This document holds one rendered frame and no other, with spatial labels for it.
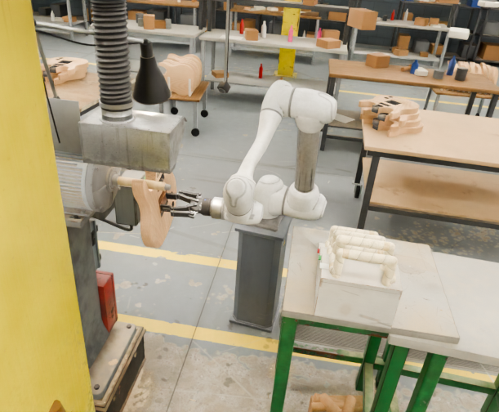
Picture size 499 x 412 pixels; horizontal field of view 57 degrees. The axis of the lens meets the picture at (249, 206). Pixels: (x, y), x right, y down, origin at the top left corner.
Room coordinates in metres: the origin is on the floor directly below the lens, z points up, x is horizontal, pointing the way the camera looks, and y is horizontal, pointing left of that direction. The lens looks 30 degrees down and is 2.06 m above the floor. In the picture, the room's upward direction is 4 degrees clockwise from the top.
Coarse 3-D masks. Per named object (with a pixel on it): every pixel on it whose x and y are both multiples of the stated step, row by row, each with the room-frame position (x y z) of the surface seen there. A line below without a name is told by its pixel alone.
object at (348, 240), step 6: (342, 240) 1.30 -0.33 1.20; (348, 240) 1.30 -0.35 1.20; (354, 240) 1.30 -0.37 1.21; (360, 240) 1.30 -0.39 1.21; (366, 240) 1.30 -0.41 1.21; (372, 240) 1.30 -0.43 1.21; (378, 240) 1.31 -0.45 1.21; (360, 246) 1.30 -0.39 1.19; (366, 246) 1.29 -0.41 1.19; (372, 246) 1.29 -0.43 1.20; (378, 246) 1.29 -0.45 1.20; (384, 246) 1.29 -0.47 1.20; (390, 246) 1.28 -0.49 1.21
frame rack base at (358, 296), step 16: (320, 272) 1.27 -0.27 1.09; (352, 272) 1.26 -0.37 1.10; (368, 272) 1.27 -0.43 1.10; (320, 288) 1.22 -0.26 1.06; (336, 288) 1.21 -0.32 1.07; (352, 288) 1.20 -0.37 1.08; (368, 288) 1.20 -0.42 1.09; (384, 288) 1.19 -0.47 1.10; (400, 288) 1.20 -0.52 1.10; (320, 304) 1.22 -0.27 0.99; (336, 304) 1.21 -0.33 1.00; (352, 304) 1.20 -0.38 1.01; (368, 304) 1.20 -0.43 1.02; (384, 304) 1.19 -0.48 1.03; (352, 320) 1.20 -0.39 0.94; (368, 320) 1.19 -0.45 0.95; (384, 320) 1.19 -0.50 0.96
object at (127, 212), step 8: (128, 176) 1.81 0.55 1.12; (136, 176) 1.82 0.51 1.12; (144, 176) 1.83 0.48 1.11; (120, 192) 1.72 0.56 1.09; (128, 192) 1.71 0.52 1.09; (120, 200) 1.72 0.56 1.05; (128, 200) 1.71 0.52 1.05; (120, 208) 1.72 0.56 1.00; (128, 208) 1.71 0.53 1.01; (136, 208) 1.72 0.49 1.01; (120, 216) 1.72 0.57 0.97; (128, 216) 1.71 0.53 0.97; (136, 216) 1.72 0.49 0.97; (112, 224) 1.73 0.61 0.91; (128, 224) 1.71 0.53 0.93; (136, 224) 1.72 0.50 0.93
